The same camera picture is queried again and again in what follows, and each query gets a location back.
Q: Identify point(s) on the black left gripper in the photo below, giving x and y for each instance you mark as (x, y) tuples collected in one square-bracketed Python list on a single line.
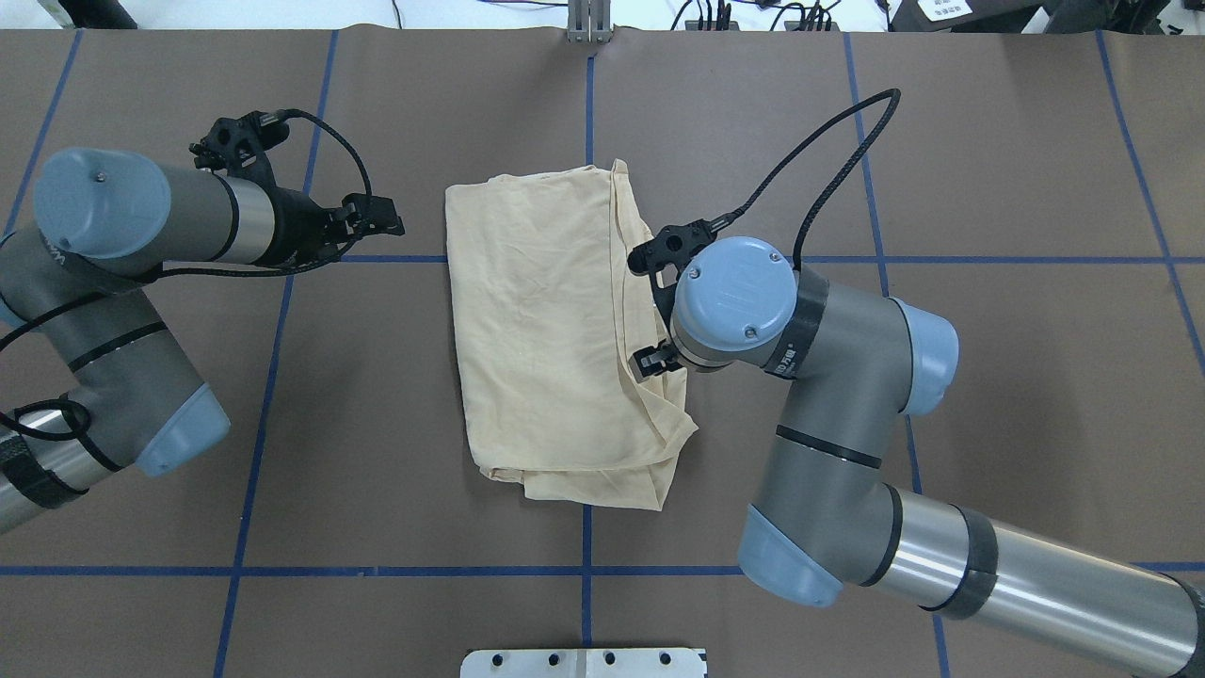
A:
[(299, 227)]

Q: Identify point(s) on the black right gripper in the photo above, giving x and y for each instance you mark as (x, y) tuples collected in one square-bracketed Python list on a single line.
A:
[(650, 362)]

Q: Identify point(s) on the beige long-sleeve graphic shirt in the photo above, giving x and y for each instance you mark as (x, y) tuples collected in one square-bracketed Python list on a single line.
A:
[(546, 316)]

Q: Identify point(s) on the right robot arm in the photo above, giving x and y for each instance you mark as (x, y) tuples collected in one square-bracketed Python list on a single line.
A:
[(825, 516)]

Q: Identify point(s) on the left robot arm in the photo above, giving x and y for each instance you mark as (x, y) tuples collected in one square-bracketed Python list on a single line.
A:
[(108, 224)]

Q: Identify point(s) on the aluminium frame post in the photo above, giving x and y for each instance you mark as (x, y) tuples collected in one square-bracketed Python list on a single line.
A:
[(589, 21)]

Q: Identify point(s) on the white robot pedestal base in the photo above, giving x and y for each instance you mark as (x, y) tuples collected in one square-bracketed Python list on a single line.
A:
[(587, 662)]

